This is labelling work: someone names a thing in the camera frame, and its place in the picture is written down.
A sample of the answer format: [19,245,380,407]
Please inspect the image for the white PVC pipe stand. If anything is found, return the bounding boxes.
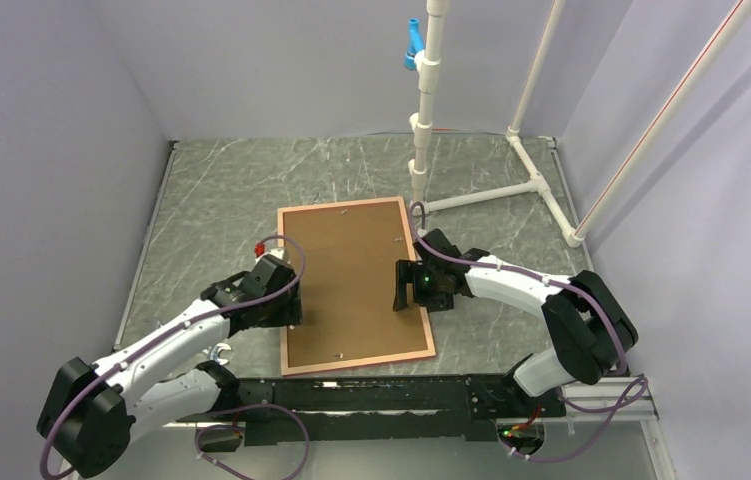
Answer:
[406,0,751,250]

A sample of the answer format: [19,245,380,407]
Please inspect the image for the blue pipe fitting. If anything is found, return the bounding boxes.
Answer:
[403,18,425,71]

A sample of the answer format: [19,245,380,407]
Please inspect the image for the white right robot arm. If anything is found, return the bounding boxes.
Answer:
[393,229,639,415]

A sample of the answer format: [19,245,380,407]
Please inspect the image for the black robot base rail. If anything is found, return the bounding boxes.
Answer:
[104,357,631,455]

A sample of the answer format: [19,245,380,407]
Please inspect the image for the silver open-end wrench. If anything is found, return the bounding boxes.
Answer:
[206,342,232,366]

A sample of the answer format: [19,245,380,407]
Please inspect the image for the red wooden picture frame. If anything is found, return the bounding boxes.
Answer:
[276,195,438,378]

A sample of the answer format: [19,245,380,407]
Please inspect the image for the brown cardboard backing board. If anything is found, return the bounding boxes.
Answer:
[282,202,431,369]

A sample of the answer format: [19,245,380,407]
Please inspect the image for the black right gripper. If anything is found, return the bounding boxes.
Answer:
[393,260,453,313]

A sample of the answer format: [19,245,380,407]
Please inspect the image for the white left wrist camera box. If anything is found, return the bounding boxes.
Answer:
[254,242,300,265]

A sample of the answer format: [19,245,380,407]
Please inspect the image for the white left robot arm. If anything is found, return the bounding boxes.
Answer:
[36,250,304,479]

